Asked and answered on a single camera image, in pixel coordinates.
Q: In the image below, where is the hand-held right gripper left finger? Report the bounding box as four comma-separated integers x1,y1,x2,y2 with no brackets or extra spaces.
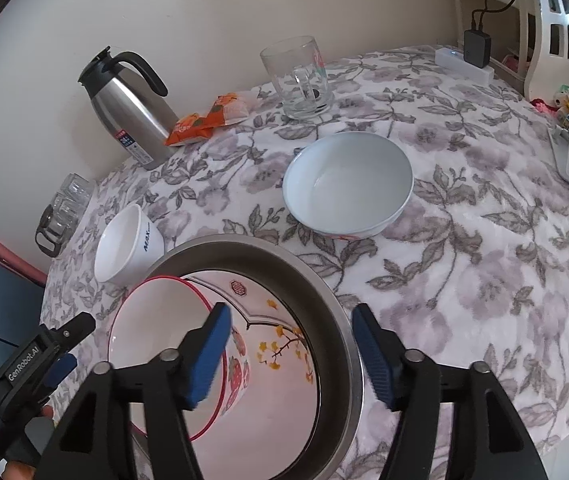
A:
37,301,232,480

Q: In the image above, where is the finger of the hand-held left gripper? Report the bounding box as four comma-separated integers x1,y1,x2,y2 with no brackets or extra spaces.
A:
39,312,96,389

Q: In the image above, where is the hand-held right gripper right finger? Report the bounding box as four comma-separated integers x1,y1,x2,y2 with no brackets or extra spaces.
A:
352,302,550,480

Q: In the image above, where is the strawberry print bowl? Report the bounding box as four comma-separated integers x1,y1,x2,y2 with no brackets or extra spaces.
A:
107,275,252,443

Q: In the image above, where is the white floral plate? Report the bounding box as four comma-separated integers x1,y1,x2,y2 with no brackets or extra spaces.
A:
179,270,323,480

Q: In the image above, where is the large stainless steel plate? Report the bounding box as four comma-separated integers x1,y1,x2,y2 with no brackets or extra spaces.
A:
134,234,365,480

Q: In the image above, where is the person's left hand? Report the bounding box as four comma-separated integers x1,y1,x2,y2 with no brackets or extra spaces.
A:
3,404,56,480

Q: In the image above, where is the white square bowl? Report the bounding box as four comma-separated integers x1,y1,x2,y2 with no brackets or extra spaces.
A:
94,203,165,286

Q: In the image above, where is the small clear glass cup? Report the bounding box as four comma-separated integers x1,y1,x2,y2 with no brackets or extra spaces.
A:
52,192,89,226
61,173,96,203

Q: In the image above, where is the grey floral tablecloth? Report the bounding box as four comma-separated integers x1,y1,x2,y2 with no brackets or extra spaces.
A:
39,45,569,480

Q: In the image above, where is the pale blue bowl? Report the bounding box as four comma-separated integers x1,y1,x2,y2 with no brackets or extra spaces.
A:
282,132,414,241

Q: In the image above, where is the orange snack packet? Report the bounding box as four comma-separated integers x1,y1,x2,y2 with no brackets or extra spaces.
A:
164,112,215,147
209,92,250,126

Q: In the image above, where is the stainless steel thermos jug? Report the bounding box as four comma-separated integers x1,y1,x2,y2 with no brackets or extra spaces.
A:
78,46,180,171

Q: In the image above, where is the white phone stand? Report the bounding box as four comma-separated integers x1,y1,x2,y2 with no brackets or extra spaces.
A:
547,125,569,181

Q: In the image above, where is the clear glass mug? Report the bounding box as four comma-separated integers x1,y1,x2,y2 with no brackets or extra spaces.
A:
259,35,335,122

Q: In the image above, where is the white power strip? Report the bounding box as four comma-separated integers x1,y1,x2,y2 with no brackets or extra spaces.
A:
435,45,494,86

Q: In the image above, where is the small plush toy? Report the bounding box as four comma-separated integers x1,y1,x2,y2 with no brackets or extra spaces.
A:
552,85,569,126

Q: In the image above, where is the black charger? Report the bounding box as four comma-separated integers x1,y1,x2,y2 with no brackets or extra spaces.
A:
463,7,493,68

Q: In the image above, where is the glass teapot with black handle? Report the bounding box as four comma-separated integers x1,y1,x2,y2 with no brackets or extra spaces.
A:
35,195,88,258

